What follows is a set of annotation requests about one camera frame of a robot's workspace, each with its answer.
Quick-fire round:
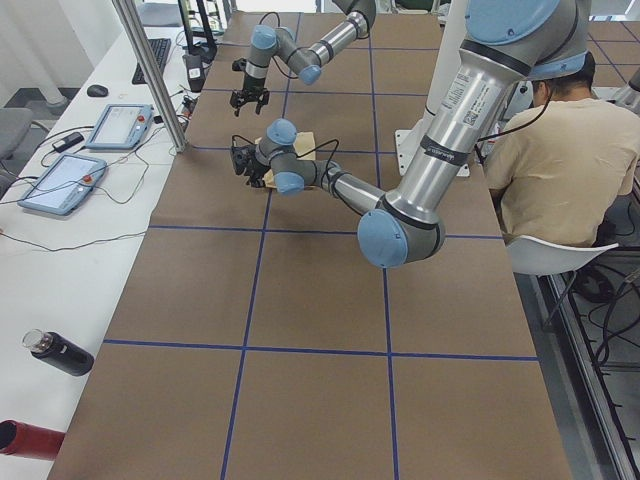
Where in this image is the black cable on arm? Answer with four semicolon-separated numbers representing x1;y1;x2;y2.
230;133;342;186

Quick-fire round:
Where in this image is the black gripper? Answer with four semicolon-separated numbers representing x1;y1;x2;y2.
230;145;269;188
230;58;270;117

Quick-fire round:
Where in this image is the upper teach pendant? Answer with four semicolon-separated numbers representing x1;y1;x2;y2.
85;104;153;151

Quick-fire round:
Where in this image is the lower teach pendant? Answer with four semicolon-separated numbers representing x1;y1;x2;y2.
17;154;108;216

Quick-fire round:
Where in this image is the red fire extinguisher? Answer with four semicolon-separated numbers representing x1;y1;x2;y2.
1;420;65;461

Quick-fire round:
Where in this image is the brown paper table cover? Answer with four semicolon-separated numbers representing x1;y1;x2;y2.
50;13;571;479

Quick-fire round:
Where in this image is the aluminium frame post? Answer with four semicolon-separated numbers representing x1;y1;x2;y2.
111;0;187;153

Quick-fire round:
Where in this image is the white chair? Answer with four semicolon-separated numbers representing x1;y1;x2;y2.
506;235;619;276

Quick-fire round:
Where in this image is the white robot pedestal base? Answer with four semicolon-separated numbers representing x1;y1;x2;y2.
395;0;468;175

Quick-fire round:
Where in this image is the seated person beige shirt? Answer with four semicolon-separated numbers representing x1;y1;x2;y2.
484;54;639;247

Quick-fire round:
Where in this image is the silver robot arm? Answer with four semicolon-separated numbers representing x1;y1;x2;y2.
230;0;377;115
231;1;591;268

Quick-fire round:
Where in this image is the black device with label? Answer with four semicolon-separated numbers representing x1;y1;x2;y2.
182;53;206;93

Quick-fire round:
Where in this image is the black water bottle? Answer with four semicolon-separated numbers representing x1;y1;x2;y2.
22;329;94;377

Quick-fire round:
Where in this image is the beige printed t-shirt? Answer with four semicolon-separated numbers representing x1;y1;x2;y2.
255;132;316;195

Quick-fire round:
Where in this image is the teach pendant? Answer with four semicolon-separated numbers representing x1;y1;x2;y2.
17;154;108;216
85;104;153;151

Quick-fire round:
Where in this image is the black computer mouse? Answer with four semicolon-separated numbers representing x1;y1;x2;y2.
86;84;109;98

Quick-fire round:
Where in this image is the black keyboard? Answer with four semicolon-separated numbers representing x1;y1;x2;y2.
131;37;172;85

